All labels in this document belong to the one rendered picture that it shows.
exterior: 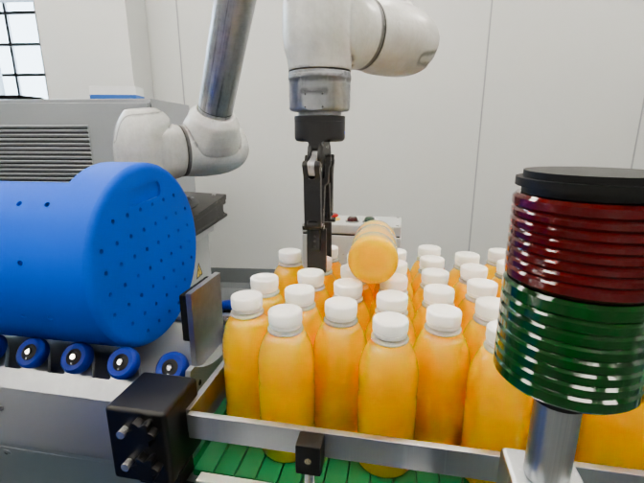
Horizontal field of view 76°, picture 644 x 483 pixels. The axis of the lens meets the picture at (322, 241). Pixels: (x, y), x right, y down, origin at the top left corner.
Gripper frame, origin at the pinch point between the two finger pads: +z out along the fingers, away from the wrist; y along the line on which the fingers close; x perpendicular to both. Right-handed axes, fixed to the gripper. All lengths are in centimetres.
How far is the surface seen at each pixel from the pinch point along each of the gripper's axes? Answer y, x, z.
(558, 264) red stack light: 45, 19, -13
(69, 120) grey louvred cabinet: -126, -154, -24
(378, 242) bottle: 10.3, 9.7, -3.9
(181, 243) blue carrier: -1.8, -25.2, 1.3
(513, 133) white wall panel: -283, 94, -17
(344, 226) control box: -17.6, 1.6, 0.5
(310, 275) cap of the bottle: 8.6, 0.3, 1.8
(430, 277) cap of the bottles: 5.3, 17.1, 2.1
